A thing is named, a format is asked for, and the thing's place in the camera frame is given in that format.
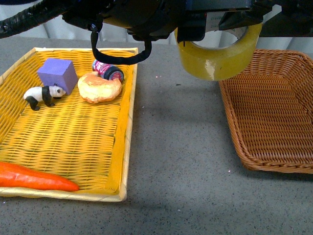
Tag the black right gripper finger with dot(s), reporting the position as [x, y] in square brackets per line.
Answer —
[232, 20]

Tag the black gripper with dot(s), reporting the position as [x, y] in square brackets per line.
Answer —
[151, 19]

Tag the yellow packing tape roll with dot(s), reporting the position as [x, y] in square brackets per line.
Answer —
[215, 64]

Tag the brown wicker basket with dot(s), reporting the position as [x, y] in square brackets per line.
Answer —
[269, 108]

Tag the yellow woven basket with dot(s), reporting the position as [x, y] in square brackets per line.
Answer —
[86, 143]

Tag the small pink drink can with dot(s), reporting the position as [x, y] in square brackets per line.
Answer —
[108, 71]

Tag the toy croissant bread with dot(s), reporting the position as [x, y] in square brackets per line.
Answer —
[95, 89]

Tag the purple foam cube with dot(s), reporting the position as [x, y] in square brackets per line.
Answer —
[58, 72]

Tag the toy panda figurine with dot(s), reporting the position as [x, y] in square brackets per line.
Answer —
[35, 95]

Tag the orange toy carrot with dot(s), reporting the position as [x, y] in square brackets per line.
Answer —
[14, 175]

